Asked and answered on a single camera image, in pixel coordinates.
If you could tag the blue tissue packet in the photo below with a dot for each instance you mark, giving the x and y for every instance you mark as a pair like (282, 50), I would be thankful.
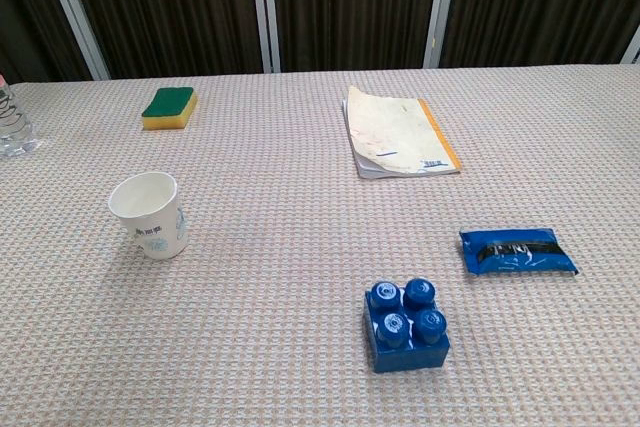
(517, 252)

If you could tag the green and yellow sponge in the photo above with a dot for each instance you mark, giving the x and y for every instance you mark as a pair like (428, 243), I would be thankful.
(169, 107)

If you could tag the worn notebook with orange spine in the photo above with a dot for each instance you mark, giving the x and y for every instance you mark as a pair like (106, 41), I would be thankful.
(395, 134)

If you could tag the patterned beige tablecloth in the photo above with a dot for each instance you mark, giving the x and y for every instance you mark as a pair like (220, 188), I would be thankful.
(280, 247)

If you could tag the blue four-stud building block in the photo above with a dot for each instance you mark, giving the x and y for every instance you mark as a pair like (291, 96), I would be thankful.
(406, 329)

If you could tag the grey partition frame post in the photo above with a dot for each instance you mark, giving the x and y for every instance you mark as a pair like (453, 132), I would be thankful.
(440, 7)
(72, 12)
(633, 49)
(265, 9)

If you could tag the white printed paper cup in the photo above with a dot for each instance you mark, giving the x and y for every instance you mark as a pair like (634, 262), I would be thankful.
(150, 217)

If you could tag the clear plastic water bottle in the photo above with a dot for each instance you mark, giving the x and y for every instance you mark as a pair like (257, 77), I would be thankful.
(11, 122)

